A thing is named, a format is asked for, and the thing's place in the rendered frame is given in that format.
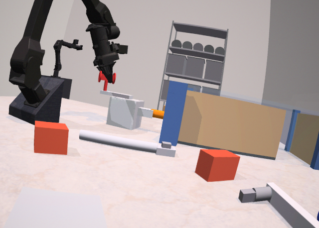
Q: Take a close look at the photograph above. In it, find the red-orange cube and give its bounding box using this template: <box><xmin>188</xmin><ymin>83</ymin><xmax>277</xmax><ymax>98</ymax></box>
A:
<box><xmin>195</xmin><ymin>149</ymin><xmax>240</xmax><ymax>182</ymax></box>
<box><xmin>34</xmin><ymin>121</ymin><xmax>69</xmax><ymax>155</ymax></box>

